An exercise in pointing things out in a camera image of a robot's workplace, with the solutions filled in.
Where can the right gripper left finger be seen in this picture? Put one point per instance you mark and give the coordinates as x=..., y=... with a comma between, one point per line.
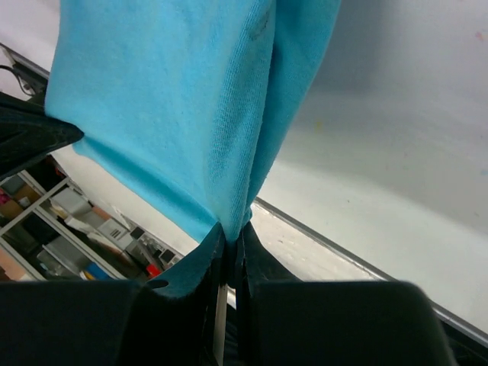
x=177, y=318

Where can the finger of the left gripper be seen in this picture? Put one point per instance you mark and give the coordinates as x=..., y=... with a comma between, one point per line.
x=28, y=135

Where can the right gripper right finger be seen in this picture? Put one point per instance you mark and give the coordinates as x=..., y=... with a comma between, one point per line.
x=282, y=320

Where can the teal t shirt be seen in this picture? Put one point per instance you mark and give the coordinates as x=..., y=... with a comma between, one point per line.
x=187, y=103

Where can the background storage shelf unit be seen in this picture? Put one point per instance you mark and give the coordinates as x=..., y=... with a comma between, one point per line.
x=50, y=230

